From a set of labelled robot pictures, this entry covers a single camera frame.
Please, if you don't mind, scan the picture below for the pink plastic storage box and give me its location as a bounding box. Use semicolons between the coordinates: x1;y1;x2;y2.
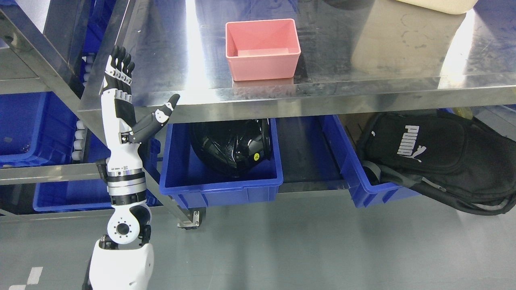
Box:
225;18;302;81

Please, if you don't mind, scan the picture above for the black Puma backpack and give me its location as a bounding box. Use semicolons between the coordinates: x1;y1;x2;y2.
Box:
356;110;516;216

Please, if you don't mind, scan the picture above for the beige container top right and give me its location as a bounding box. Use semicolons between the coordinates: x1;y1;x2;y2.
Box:
399;0;479;15

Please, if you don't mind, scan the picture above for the blue bin lower left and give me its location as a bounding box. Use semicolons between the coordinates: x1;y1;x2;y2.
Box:
33;134;162;213

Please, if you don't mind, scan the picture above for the blue bin with helmet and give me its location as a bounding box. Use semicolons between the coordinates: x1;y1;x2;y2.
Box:
160;118;284;209

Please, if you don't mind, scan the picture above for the blue bin left shelf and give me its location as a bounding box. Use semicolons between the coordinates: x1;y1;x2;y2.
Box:
0;92;78;168

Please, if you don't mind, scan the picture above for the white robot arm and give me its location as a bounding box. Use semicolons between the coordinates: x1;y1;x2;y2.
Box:
81;159;154;290

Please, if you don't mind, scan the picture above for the stainless steel shelf rack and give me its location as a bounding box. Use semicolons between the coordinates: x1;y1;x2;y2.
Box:
1;0;99;222

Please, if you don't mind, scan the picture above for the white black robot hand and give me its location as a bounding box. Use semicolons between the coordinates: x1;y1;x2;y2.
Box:
101;45;180;176

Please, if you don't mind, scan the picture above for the black motorcycle helmet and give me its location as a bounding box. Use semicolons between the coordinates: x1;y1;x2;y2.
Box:
188;118;273;178

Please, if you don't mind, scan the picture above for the stainless steel table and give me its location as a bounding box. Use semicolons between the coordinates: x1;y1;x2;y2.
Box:
78;0;516;230

